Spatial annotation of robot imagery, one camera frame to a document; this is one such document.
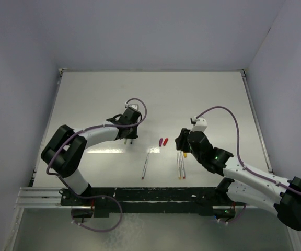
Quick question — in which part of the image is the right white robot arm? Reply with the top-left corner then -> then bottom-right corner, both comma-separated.
175,128 -> 301,231

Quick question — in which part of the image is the left aluminium rail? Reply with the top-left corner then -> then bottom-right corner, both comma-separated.
15,187 -> 61,209

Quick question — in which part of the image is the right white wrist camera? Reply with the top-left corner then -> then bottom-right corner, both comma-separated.
190,117 -> 207,132

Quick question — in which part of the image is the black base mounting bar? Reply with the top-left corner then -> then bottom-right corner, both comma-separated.
59,187 -> 237,220

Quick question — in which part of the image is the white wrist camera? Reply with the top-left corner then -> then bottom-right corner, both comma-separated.
125,103 -> 139,111
190,117 -> 207,132

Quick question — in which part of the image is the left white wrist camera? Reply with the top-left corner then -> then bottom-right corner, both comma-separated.
125,103 -> 139,111

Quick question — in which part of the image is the purple marker pen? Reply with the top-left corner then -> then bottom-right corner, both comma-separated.
141,153 -> 150,180

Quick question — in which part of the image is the yellow marker pen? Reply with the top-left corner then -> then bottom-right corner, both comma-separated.
177,152 -> 182,179

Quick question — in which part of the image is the red pen cap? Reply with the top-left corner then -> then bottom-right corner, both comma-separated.
163,138 -> 169,146

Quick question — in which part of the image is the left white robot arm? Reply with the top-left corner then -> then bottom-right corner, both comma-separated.
41,106 -> 143,205

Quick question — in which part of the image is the red marker pen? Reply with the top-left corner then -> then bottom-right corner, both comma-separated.
180,152 -> 186,179

